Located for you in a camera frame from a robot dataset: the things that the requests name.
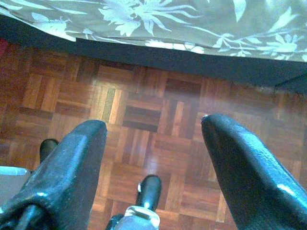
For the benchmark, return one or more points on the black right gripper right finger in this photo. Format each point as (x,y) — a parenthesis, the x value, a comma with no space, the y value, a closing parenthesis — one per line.
(249,177)

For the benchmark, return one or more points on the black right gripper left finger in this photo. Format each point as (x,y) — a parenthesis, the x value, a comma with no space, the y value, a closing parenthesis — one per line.
(62,172)

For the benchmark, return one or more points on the grey floral bed sheet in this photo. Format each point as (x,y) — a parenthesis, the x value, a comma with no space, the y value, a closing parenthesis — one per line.
(168,24)

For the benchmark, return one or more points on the dark bed frame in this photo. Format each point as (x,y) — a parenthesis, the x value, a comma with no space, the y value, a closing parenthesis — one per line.
(168,60)

